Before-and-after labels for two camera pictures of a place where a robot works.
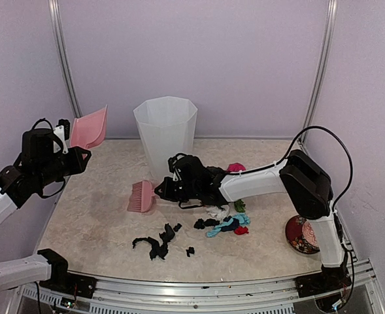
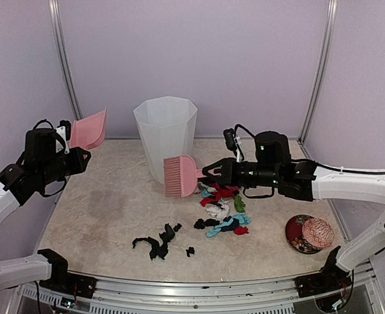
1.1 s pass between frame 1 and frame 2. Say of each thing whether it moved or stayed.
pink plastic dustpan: stayed
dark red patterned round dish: stayed
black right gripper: moved
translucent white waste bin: stayed
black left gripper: stayed
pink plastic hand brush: moved
